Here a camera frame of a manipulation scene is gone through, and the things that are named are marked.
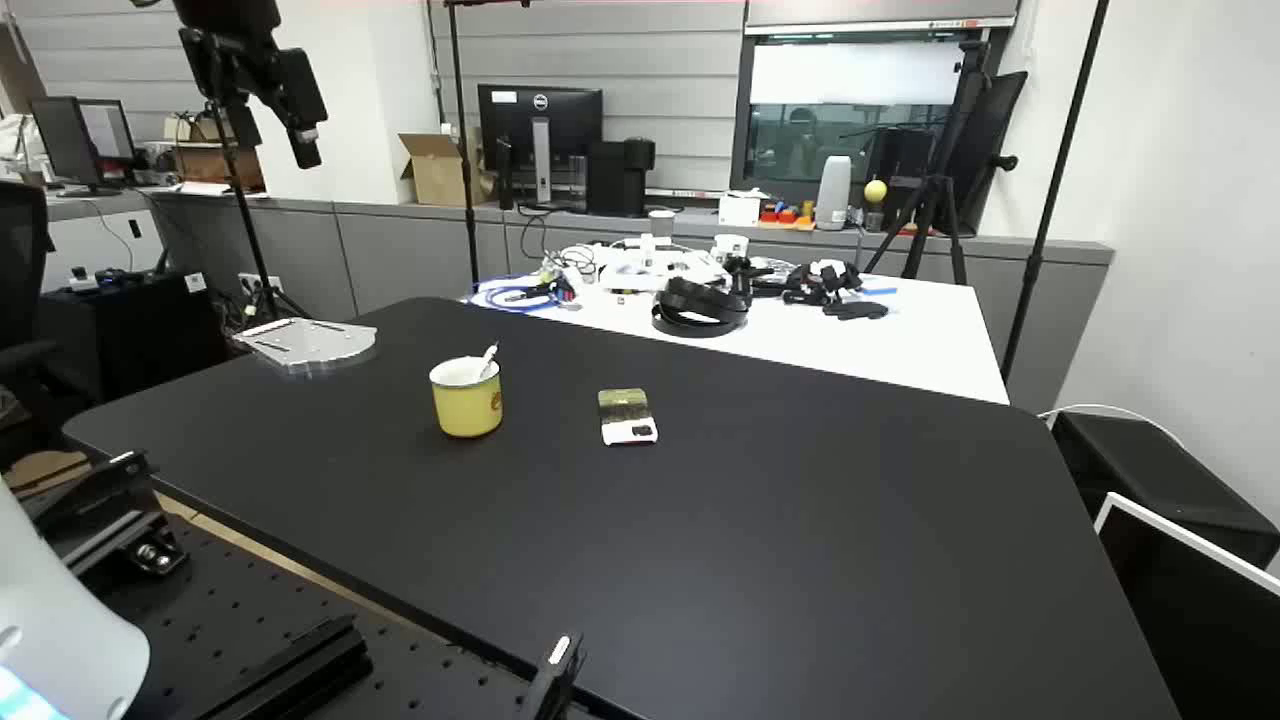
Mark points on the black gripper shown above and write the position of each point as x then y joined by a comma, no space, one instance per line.
226,26

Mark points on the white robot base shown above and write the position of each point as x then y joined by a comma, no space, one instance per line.
54,627

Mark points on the yellow cup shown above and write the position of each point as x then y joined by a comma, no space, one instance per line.
464,404

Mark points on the slim black tripod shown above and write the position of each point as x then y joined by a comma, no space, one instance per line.
251,225

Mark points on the open cardboard box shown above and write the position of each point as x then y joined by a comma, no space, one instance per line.
432,170

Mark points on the small grey monitor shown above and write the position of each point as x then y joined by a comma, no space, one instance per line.
84,141

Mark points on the black vertical pole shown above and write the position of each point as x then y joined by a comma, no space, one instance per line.
462,146

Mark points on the black low cabinet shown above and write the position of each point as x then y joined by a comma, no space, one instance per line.
132,333

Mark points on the black computer monitor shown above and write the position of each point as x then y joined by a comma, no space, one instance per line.
538,124

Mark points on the black office chair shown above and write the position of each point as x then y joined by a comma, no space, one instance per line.
22,280

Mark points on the black computer tower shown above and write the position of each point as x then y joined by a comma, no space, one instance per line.
620,178

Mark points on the small green card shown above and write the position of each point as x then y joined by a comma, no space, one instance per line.
620,396

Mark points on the black VR headset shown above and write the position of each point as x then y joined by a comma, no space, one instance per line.
698,306

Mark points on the white small container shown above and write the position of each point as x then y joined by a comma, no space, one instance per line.
740,210

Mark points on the black optical breadboard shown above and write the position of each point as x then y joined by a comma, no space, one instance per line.
241,601

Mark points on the white bottle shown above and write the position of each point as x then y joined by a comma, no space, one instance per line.
835,192

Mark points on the dark window screen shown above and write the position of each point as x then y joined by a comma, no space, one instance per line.
866,123

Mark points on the yellow ball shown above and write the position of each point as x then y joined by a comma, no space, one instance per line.
874,192

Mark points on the thin black light stand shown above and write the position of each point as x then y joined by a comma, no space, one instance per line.
1054,185

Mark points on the black cube seat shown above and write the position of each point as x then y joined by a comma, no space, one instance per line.
1163,475

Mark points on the white-edged black board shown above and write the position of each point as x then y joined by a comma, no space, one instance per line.
1187,601

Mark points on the black mounting bracket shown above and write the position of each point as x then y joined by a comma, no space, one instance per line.
106,513

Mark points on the black metal rail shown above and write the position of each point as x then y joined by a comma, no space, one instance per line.
285,675

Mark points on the black camera tripod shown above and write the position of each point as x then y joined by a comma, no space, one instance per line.
940,162

